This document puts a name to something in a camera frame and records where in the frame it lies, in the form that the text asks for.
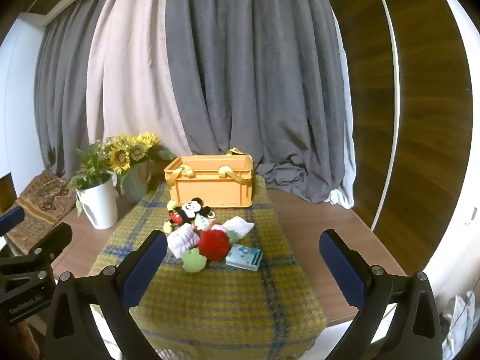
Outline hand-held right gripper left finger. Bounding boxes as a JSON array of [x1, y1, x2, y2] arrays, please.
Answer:
[[41, 229, 168, 360]]

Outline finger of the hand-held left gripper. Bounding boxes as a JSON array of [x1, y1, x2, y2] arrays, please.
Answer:
[[0, 206, 26, 237], [28, 222, 73, 269]]

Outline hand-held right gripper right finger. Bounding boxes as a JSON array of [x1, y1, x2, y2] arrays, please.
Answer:
[[319, 229, 443, 360]]

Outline green plush toy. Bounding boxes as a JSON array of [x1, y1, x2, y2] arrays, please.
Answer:
[[181, 247, 207, 273]]

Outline black mouse plush toy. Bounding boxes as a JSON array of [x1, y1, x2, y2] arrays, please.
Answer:
[[163, 197, 212, 233]]

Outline orange basket with yellow straps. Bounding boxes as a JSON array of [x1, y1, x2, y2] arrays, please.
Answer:
[[163, 148, 257, 209]]

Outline brown patterned cushion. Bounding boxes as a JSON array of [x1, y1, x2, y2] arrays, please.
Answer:
[[5, 170, 78, 256]]

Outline white vase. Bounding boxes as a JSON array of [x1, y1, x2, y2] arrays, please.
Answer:
[[76, 175, 120, 230]]

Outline red fluffy pom-pom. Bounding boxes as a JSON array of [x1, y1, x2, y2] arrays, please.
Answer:
[[197, 229, 232, 262]]

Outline small pastel plush charm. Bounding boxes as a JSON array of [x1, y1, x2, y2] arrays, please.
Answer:
[[191, 212, 219, 230]]

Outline green leafy plant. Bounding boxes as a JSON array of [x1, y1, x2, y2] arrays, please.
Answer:
[[67, 140, 118, 218]]

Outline yellow and blue plaid blanket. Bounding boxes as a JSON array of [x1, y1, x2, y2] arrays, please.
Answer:
[[88, 175, 329, 359]]

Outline green ribbed vase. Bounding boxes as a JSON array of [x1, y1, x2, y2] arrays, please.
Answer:
[[120, 160, 151, 204]]

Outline blue printed tissue pack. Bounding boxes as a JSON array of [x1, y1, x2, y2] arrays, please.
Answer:
[[225, 243, 262, 272]]

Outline white folded socks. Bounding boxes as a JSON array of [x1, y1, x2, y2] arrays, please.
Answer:
[[222, 217, 255, 239]]

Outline sunflower bouquet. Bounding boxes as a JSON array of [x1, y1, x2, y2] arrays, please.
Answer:
[[106, 131, 177, 176]]

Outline white crumpled cloth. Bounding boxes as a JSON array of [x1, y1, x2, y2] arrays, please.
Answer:
[[440, 290, 480, 360]]

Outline pale pink curtain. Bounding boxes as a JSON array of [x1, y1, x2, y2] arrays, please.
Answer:
[[85, 0, 194, 158]]

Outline grey curtain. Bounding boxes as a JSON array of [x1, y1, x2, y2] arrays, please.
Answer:
[[34, 0, 356, 209]]

